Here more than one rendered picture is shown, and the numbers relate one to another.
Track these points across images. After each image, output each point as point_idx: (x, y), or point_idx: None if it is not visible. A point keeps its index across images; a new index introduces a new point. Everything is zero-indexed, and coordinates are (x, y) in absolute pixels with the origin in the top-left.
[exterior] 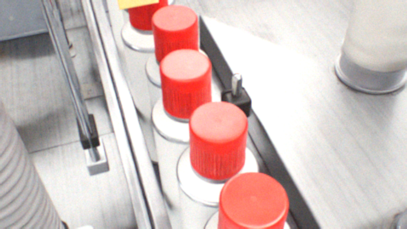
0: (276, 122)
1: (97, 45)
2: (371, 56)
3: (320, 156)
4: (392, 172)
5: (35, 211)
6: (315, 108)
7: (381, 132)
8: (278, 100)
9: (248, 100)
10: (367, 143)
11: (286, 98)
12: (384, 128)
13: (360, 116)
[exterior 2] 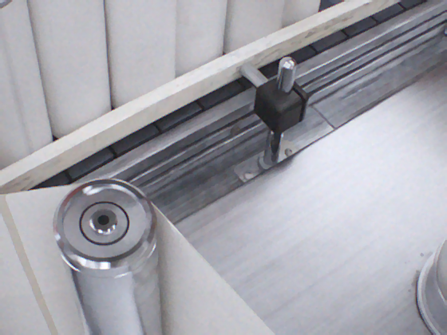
0: (294, 179)
1: None
2: (446, 249)
3: (244, 249)
4: None
5: None
6: (348, 228)
7: (333, 332)
8: (342, 175)
9: (278, 105)
10: (298, 312)
11: (351, 185)
12: (344, 334)
13: (358, 296)
